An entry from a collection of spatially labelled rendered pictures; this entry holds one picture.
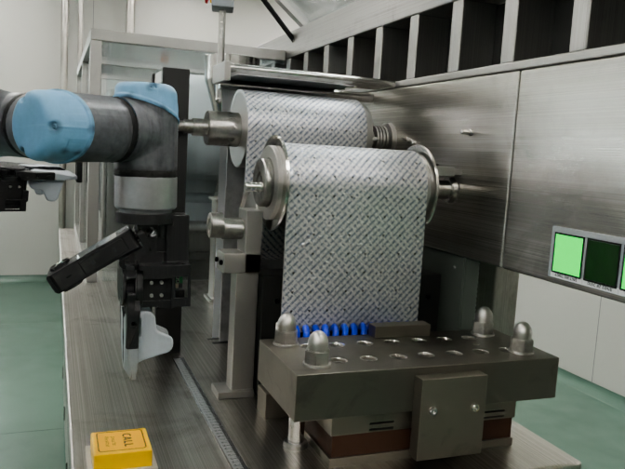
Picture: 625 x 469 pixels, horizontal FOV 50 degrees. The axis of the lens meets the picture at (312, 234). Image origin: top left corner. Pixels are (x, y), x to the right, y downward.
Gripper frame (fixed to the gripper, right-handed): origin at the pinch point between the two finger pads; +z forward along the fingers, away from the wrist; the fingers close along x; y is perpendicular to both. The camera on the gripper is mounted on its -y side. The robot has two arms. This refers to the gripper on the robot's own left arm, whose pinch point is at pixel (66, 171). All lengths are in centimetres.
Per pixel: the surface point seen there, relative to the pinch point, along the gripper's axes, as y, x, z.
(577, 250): -8, 90, 29
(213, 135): -12.2, 25.6, 15.8
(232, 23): -69, -426, 335
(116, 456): 23, 62, -18
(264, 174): -10, 50, 9
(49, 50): -18, -481, 185
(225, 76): -22.8, 24.0, 17.9
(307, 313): 10, 59, 14
